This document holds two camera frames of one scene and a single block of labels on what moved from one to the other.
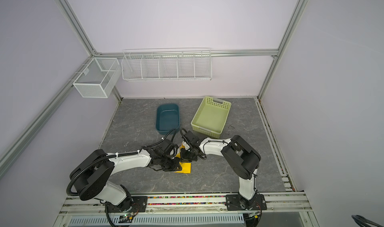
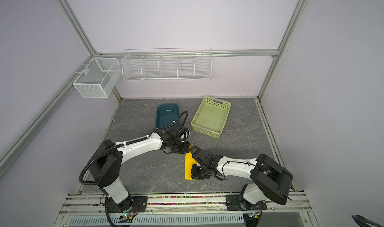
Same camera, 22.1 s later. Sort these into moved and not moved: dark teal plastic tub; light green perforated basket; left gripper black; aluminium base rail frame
Moved: left gripper black
Not moved: light green perforated basket; dark teal plastic tub; aluminium base rail frame
